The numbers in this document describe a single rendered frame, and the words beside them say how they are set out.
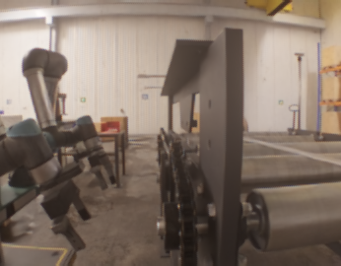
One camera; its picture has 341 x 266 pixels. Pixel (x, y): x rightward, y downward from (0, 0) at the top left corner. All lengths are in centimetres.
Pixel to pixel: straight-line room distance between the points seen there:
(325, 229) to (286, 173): 31
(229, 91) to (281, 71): 1265
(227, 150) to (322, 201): 23
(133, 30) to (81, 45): 265
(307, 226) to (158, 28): 1148
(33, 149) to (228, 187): 43
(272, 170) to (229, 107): 45
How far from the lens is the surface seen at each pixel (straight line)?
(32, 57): 112
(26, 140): 57
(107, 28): 1193
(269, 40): 1298
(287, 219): 41
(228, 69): 30
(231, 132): 29
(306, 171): 77
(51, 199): 57
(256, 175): 69
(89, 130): 102
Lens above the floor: 105
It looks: 5 degrees down
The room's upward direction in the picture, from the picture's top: straight up
